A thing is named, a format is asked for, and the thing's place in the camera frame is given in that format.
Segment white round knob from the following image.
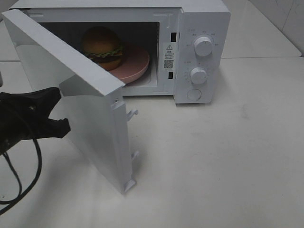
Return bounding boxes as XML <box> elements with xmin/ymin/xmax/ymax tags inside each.
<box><xmin>193</xmin><ymin>34</ymin><xmax>214</xmax><ymax>57</ymax></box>
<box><xmin>190</xmin><ymin>67</ymin><xmax>208</xmax><ymax>85</ymax></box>

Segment glass microwave turntable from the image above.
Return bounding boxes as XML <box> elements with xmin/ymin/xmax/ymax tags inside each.
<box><xmin>127</xmin><ymin>59</ymin><xmax>154</xmax><ymax>87</ymax></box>

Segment toy burger with lettuce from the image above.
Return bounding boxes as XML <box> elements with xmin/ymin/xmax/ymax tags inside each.
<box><xmin>81</xmin><ymin>26</ymin><xmax>124</xmax><ymax>71</ymax></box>

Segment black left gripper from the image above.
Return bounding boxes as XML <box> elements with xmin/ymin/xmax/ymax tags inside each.
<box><xmin>0</xmin><ymin>87</ymin><xmax>71</xmax><ymax>154</ymax></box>

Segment white microwave door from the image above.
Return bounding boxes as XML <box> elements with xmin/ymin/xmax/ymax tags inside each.
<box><xmin>3</xmin><ymin>9</ymin><xmax>135</xmax><ymax>194</ymax></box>

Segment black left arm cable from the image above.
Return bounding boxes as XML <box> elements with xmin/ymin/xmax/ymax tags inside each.
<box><xmin>0</xmin><ymin>97</ymin><xmax>43</xmax><ymax>205</ymax></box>

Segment pink round plate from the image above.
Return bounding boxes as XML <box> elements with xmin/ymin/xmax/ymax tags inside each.
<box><xmin>109</xmin><ymin>42</ymin><xmax>150</xmax><ymax>84</ymax></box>

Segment white round door button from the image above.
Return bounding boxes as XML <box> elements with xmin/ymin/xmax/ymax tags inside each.
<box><xmin>187</xmin><ymin>89</ymin><xmax>201</xmax><ymax>101</ymax></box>

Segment white warning label sticker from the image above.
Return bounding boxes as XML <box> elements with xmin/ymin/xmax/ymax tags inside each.
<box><xmin>162</xmin><ymin>42</ymin><xmax>176</xmax><ymax>71</ymax></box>

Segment upper white round knob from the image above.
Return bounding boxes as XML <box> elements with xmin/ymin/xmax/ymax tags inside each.
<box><xmin>193</xmin><ymin>34</ymin><xmax>214</xmax><ymax>57</ymax></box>

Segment lower white round knob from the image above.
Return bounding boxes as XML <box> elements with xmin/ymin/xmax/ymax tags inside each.
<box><xmin>190</xmin><ymin>67</ymin><xmax>208</xmax><ymax>85</ymax></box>

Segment white microwave oven body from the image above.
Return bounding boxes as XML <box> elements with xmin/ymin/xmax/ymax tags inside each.
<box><xmin>8</xmin><ymin>0</ymin><xmax>230</xmax><ymax>104</ymax></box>

